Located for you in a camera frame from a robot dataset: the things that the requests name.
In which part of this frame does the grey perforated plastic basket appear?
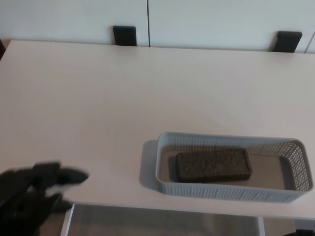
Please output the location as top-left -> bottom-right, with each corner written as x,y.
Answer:
156,131 -> 312,204

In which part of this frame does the dark brown wooden furniture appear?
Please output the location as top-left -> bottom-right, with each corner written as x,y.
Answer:
0,37 -> 6,62

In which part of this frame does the white cabinet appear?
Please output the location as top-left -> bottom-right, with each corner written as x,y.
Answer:
0,0 -> 315,54

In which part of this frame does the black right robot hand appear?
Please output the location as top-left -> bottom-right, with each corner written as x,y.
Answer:
293,228 -> 315,236

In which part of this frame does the dark grey whiteboard eraser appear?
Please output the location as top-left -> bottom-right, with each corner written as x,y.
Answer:
175,147 -> 253,184

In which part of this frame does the black cabinet handle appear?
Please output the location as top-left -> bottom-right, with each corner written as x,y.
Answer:
272,30 -> 304,53
112,25 -> 138,47

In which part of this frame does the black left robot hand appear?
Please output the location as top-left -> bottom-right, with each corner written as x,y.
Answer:
0,160 -> 90,236

